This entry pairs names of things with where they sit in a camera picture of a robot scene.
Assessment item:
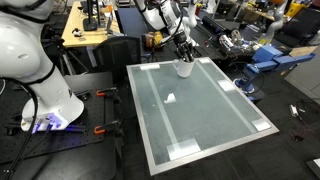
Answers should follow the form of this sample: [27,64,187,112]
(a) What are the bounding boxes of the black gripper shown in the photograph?
[174,32,192,58]

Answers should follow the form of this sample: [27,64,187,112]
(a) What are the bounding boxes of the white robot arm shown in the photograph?
[0,0,84,131]

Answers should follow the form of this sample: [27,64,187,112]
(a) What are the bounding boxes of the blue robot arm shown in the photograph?
[233,45,315,101]

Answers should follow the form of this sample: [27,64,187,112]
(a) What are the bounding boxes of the white ceramic mug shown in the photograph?
[173,59,194,78]

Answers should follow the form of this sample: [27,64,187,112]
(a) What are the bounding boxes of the black office chair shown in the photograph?
[92,36,141,83]

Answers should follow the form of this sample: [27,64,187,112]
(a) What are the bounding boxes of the orange black clamp far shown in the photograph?
[96,87,118,97]

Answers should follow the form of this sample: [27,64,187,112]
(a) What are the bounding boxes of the orange black clamp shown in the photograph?
[94,120,121,135]
[96,87,118,97]

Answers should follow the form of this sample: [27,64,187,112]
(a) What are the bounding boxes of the wooden desk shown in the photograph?
[61,0,122,48]

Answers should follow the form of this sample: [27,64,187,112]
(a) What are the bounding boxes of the orange black clamp near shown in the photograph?
[94,120,121,135]

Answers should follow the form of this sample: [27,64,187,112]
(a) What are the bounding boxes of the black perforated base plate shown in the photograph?
[0,90,113,164]

